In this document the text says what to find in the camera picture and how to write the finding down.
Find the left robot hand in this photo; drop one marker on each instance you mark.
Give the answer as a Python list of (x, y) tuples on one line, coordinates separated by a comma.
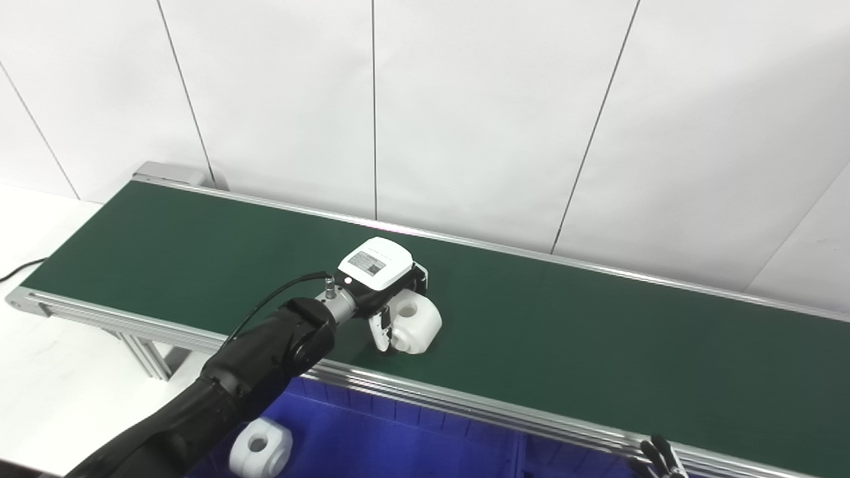
[(375, 265)]

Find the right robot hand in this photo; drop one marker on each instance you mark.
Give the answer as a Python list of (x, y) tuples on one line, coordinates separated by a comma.
[(661, 459)]

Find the white cylindrical plastic part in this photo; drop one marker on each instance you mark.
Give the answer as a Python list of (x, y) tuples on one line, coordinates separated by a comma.
[(260, 451), (420, 324)]

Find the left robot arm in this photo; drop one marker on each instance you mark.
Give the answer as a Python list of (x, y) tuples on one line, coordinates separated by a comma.
[(252, 378)]

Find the blue plastic bin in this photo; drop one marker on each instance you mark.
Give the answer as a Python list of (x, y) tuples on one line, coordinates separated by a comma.
[(571, 461), (372, 438)]

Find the green conveyor belt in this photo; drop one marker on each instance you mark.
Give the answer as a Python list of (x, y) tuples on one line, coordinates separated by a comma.
[(564, 332)]

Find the aluminium conveyor leg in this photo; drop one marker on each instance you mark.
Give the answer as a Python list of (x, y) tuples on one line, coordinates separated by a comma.
[(149, 352)]

